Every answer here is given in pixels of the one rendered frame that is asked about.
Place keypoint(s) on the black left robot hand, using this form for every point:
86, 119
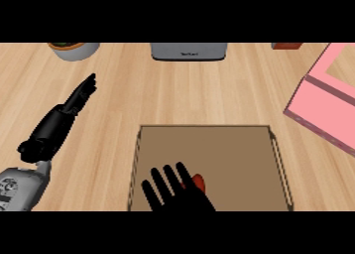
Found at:
53, 127

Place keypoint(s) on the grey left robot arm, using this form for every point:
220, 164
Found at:
17, 188

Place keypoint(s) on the pink cardboard box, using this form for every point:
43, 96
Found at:
331, 109

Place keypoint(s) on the red-brown block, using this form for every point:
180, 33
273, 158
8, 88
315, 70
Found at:
287, 46

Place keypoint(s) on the grey appliance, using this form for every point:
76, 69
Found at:
188, 51

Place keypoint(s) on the brown tray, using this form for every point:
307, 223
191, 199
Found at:
210, 158

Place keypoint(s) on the red bell pepper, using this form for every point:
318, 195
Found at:
200, 182

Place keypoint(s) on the grey plant pot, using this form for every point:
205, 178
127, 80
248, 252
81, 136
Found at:
74, 50

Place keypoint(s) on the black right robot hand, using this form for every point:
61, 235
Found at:
180, 195

